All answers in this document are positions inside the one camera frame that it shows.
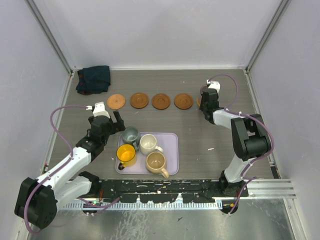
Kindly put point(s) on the white ceramic mug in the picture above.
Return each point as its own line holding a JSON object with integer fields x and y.
{"x": 148, "y": 144}

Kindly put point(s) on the grey-green ceramic mug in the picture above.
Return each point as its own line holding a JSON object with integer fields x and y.
{"x": 132, "y": 136}

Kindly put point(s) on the brown wooden coaster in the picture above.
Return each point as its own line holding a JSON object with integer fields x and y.
{"x": 183, "y": 101}
{"x": 139, "y": 100}
{"x": 161, "y": 101}

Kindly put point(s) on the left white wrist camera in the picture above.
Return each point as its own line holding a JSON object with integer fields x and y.
{"x": 98, "y": 109}

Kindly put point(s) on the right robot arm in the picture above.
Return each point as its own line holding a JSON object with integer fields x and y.
{"x": 250, "y": 139}

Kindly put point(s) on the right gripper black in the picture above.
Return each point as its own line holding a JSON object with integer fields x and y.
{"x": 201, "y": 107}

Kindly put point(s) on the purple transparent mug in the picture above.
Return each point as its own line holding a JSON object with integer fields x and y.
{"x": 203, "y": 88}

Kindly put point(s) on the woven rattan coaster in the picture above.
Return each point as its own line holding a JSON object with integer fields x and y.
{"x": 116, "y": 101}
{"x": 198, "y": 100}

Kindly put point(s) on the yellow transparent mug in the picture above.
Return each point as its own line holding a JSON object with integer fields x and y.
{"x": 126, "y": 155}

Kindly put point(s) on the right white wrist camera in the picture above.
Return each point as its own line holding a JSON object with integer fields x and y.
{"x": 211, "y": 84}

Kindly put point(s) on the dark blue folded cloth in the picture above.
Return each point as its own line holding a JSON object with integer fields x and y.
{"x": 93, "y": 80}

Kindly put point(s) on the slotted cable duct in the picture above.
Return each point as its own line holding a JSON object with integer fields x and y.
{"x": 79, "y": 205}

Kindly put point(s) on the beige ceramic mug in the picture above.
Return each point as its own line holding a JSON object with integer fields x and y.
{"x": 156, "y": 164}

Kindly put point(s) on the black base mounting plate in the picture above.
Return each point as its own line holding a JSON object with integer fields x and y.
{"x": 162, "y": 191}

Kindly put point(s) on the aluminium front rail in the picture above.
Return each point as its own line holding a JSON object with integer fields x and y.
{"x": 263, "y": 188}

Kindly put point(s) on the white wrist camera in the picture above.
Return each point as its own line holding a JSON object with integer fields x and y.
{"x": 211, "y": 84}
{"x": 98, "y": 109}

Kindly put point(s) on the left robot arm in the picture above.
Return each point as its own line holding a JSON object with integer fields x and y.
{"x": 40, "y": 199}

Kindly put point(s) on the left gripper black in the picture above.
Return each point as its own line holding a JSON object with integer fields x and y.
{"x": 117, "y": 126}

